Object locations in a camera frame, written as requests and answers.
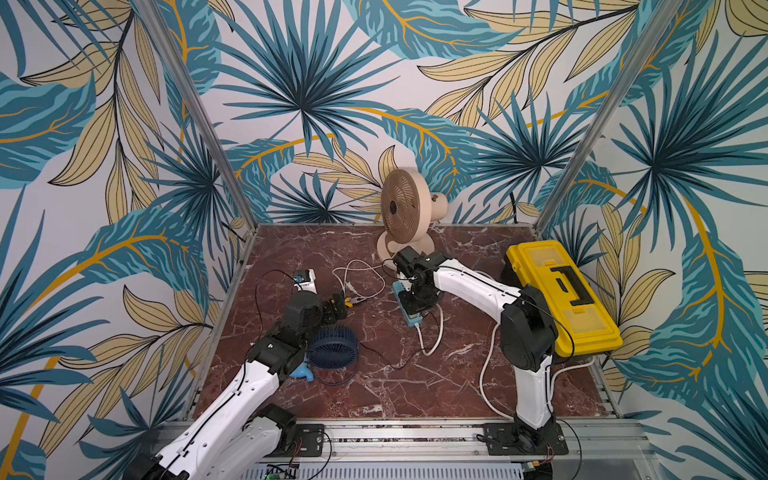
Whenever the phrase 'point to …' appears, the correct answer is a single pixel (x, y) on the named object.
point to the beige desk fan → (408, 208)
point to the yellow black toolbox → (581, 321)
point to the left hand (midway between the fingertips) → (328, 298)
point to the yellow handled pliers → (350, 301)
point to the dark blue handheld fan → (333, 353)
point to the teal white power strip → (411, 321)
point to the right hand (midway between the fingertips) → (411, 307)
